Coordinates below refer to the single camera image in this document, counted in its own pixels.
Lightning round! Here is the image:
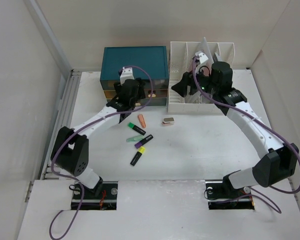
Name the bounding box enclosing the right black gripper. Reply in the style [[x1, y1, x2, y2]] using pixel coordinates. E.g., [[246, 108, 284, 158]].
[[170, 64, 219, 98]]

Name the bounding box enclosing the orange highlighter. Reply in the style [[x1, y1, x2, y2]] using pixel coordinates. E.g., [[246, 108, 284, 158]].
[[137, 114, 147, 129]]

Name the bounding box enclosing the pink white stapler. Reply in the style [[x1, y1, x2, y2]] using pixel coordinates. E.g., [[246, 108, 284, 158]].
[[161, 117, 175, 126]]

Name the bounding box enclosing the red booklet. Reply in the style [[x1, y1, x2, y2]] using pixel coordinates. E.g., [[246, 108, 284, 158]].
[[197, 37, 214, 65]]

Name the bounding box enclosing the grey setup guide manual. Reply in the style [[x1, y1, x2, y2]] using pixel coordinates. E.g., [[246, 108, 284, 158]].
[[212, 52, 223, 63]]

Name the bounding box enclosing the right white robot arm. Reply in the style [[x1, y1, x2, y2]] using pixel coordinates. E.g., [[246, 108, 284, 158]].
[[172, 61, 299, 198]]

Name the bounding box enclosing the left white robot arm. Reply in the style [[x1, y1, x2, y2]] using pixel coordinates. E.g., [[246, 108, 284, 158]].
[[50, 78, 145, 199]]

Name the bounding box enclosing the white file organizer rack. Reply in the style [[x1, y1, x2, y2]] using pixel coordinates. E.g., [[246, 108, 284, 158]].
[[167, 41, 235, 115]]

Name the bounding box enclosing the teal desktop drawer cabinet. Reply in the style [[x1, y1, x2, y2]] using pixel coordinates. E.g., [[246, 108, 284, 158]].
[[100, 46, 169, 106]]

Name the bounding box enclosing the green cap black highlighter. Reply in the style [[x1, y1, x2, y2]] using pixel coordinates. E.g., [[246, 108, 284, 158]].
[[127, 122, 146, 136]]

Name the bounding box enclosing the pale green highlighter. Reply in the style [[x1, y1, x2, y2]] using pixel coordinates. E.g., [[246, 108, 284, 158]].
[[126, 135, 144, 143]]

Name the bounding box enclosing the purple cap black highlighter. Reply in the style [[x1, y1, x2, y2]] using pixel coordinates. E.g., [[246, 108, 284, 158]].
[[134, 134, 154, 149]]

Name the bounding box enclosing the yellow cap black highlighter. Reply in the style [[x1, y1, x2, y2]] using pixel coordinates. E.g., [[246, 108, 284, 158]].
[[130, 146, 146, 167]]

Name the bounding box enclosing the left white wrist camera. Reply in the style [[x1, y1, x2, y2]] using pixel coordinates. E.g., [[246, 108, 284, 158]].
[[119, 67, 135, 85]]

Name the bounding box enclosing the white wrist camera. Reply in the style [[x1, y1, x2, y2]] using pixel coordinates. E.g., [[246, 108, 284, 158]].
[[195, 50, 209, 67], [119, 67, 135, 85]]

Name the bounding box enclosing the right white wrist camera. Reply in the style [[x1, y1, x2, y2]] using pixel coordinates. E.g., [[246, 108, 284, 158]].
[[195, 50, 209, 67]]

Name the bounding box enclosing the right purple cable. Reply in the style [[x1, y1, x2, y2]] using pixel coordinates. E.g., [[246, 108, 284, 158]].
[[191, 56, 300, 214]]

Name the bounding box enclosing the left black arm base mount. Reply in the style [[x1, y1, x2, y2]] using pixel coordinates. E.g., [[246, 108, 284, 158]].
[[68, 181, 119, 211]]

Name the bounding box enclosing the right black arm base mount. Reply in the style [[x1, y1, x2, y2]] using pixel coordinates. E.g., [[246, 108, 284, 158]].
[[204, 178, 255, 210]]

